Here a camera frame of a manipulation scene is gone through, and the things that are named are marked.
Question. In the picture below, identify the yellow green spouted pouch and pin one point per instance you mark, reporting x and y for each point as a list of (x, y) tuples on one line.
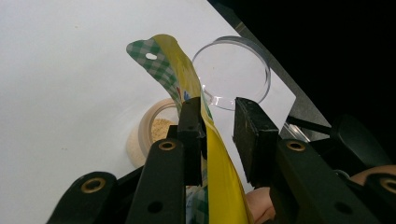
[(222, 174)]

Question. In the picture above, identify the clear jar with hinged lid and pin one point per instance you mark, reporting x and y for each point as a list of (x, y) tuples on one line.
[(138, 146)]

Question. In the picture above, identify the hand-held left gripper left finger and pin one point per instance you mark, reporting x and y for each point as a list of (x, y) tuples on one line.
[(193, 146)]

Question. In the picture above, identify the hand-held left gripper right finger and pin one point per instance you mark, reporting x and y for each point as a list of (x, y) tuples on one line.
[(255, 143)]

